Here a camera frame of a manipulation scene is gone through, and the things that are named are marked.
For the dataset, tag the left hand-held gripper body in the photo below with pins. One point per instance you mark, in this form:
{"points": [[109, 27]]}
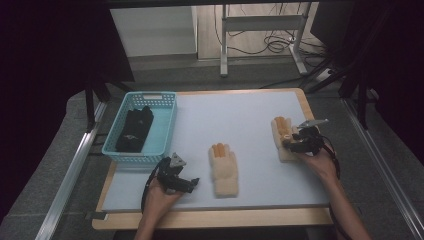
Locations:
{"points": [[170, 175]]}

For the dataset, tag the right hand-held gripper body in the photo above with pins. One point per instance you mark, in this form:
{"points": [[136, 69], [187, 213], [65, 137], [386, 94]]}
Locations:
{"points": [[311, 140]]}

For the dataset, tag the beige fluffy glove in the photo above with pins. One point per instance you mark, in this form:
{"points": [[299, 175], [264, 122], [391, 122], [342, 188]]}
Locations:
{"points": [[278, 133], [224, 173]]}

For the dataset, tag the light blue plastic basket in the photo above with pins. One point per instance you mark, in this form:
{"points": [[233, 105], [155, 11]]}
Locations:
{"points": [[163, 126]]}

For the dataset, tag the black glove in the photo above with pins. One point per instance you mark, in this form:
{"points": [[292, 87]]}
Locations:
{"points": [[135, 130]]}

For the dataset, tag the person's right hand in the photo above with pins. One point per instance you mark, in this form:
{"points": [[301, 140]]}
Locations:
{"points": [[321, 165]]}

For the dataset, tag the person's left hand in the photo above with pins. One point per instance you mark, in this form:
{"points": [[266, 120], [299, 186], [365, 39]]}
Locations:
{"points": [[158, 200]]}

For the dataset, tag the wooden table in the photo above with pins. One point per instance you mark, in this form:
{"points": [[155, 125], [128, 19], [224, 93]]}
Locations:
{"points": [[216, 221]]}

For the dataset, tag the pale table mat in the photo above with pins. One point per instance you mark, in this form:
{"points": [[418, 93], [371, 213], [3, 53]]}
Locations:
{"points": [[233, 116]]}

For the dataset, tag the black metal stand leg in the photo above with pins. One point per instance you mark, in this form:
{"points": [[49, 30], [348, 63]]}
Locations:
{"points": [[89, 110]]}

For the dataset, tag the black curtain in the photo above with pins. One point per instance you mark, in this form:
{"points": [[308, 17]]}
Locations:
{"points": [[50, 66], [393, 66]]}

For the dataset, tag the grey metal stand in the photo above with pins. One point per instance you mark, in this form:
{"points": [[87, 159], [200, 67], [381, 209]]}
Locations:
{"points": [[260, 23]]}

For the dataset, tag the white panel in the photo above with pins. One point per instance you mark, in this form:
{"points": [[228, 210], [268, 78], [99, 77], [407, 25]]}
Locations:
{"points": [[153, 30]]}

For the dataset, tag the aluminium rail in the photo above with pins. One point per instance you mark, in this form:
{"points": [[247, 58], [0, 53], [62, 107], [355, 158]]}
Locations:
{"points": [[383, 166], [66, 186]]}

